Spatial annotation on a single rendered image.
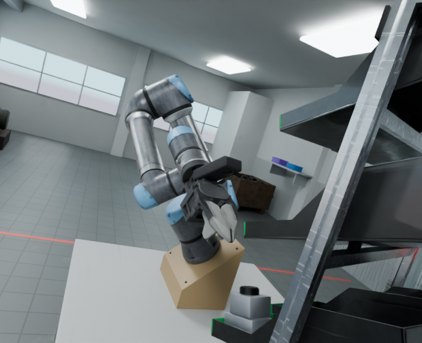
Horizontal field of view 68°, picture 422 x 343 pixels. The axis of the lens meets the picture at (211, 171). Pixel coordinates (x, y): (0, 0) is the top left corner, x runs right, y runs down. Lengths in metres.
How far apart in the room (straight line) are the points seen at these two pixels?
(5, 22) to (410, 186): 9.06
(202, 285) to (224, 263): 0.11
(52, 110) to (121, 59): 2.16
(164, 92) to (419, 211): 0.92
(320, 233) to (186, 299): 0.88
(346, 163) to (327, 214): 0.05
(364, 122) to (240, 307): 0.31
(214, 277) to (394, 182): 0.90
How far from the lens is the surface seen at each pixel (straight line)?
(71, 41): 8.93
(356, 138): 0.33
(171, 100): 1.11
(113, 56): 8.87
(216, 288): 1.20
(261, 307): 0.51
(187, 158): 0.72
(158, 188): 0.85
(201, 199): 0.62
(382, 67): 0.35
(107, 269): 1.31
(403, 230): 0.33
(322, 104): 0.41
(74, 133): 8.90
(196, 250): 1.18
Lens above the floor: 1.48
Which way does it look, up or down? 8 degrees down
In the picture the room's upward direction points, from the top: 17 degrees clockwise
